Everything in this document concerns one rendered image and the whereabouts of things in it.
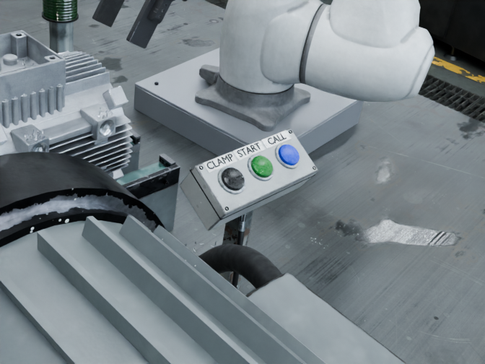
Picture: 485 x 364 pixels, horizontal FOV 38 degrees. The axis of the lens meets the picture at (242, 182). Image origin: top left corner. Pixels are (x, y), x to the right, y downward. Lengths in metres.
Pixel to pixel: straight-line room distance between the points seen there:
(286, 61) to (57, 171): 1.02
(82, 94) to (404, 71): 0.59
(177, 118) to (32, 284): 1.17
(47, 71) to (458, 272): 0.74
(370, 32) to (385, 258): 0.39
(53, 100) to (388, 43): 0.61
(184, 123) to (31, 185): 1.12
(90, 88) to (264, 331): 0.74
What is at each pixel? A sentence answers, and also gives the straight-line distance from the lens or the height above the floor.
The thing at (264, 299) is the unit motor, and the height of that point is 1.32.
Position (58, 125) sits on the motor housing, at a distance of 0.94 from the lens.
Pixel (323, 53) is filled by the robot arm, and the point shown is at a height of 1.04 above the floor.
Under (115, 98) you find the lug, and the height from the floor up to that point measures 1.08.
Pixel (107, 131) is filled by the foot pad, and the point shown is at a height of 1.05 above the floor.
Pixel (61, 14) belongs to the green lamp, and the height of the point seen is 1.04.
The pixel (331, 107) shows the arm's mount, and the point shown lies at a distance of 1.50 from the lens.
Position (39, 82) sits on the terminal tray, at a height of 1.12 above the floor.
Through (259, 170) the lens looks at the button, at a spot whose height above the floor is 1.07.
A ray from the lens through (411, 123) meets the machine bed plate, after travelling 1.66.
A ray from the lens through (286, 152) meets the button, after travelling 0.91.
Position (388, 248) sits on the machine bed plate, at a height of 0.80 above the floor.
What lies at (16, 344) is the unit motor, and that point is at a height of 1.35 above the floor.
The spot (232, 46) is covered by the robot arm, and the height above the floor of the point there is 1.00.
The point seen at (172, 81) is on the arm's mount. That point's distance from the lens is 1.51.
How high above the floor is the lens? 1.55
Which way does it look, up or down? 34 degrees down
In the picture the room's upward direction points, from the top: 10 degrees clockwise
